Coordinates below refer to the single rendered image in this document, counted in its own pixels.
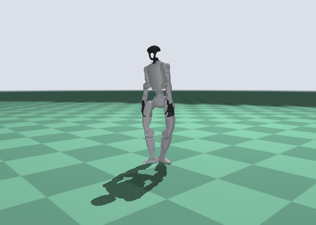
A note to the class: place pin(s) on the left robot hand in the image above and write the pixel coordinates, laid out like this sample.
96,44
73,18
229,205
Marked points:
170,109

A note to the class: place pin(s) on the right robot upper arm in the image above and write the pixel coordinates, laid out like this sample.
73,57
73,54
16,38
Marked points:
147,84

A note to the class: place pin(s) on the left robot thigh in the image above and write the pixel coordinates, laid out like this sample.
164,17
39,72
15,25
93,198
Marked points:
170,122

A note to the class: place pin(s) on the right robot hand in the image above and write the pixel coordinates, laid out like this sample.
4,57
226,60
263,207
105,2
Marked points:
143,104

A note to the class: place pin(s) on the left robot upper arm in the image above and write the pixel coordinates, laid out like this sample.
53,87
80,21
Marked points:
166,70

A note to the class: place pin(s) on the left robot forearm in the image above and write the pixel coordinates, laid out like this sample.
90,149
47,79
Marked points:
168,92

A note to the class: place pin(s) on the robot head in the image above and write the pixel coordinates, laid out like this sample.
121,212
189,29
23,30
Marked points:
153,49

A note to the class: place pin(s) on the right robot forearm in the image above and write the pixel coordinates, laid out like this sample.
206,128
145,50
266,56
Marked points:
145,95

